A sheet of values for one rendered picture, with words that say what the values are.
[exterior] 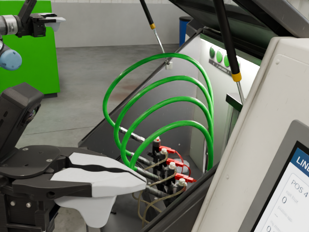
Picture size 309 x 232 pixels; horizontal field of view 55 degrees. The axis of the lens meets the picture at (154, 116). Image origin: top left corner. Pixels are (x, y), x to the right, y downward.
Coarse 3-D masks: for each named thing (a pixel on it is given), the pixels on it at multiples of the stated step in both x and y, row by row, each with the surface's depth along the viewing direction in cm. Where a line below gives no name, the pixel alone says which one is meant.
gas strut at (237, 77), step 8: (216, 0) 52; (216, 8) 53; (224, 8) 53; (224, 16) 54; (224, 24) 54; (224, 32) 55; (224, 40) 57; (232, 40) 57; (232, 48) 57; (232, 56) 58; (232, 64) 59; (232, 72) 61; (240, 72) 61; (240, 80) 61; (240, 88) 63; (240, 96) 64
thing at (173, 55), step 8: (152, 56) 88; (160, 56) 88; (168, 56) 89; (176, 56) 90; (184, 56) 91; (136, 64) 87; (128, 72) 88; (208, 80) 96; (112, 88) 88; (208, 88) 98; (104, 96) 89; (104, 104) 90; (104, 112) 91; (120, 128) 95
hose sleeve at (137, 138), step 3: (120, 129) 95; (123, 129) 96; (126, 129) 97; (120, 132) 96; (123, 132) 96; (132, 135) 97; (135, 135) 98; (132, 138) 98; (135, 138) 98; (138, 138) 98
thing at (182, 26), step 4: (184, 16) 708; (188, 16) 711; (180, 20) 683; (184, 20) 667; (188, 20) 662; (180, 24) 684; (184, 24) 672; (180, 28) 687; (184, 28) 676; (180, 32) 691; (184, 32) 680; (180, 36) 695; (184, 36) 684; (180, 40) 699; (184, 40) 688; (180, 44) 703
